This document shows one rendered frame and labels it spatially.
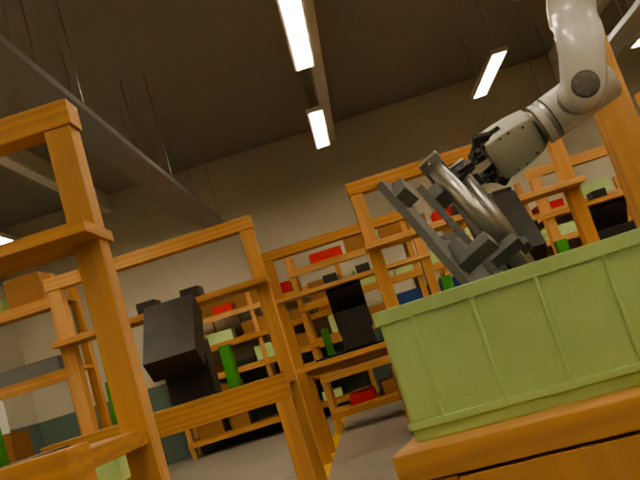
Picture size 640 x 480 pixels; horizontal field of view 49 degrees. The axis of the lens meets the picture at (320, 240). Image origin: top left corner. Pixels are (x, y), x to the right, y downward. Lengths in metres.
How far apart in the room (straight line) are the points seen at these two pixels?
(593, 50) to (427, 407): 0.71
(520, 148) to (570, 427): 0.67
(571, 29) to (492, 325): 0.64
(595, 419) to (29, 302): 5.64
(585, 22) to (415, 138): 10.78
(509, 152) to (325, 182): 10.59
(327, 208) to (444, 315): 10.95
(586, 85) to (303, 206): 10.67
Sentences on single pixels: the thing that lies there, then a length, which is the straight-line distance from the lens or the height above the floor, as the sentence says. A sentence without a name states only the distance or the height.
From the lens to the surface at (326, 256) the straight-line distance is 8.62.
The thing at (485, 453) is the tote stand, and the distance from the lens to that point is 0.86.
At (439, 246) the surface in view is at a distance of 1.00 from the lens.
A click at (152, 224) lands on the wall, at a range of 12.31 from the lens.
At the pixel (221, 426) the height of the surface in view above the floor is 0.36.
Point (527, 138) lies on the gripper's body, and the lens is 1.38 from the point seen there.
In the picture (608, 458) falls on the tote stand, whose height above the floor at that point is 0.73.
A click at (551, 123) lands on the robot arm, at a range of 1.37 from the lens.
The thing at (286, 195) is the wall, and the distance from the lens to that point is 11.93.
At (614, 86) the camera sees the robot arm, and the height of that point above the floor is 1.23.
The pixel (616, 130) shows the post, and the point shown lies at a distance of 2.18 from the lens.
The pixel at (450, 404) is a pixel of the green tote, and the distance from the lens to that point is 0.91.
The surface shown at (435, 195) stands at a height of 1.12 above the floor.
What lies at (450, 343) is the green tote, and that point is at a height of 0.90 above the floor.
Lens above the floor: 0.93
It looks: 9 degrees up
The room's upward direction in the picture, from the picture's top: 17 degrees counter-clockwise
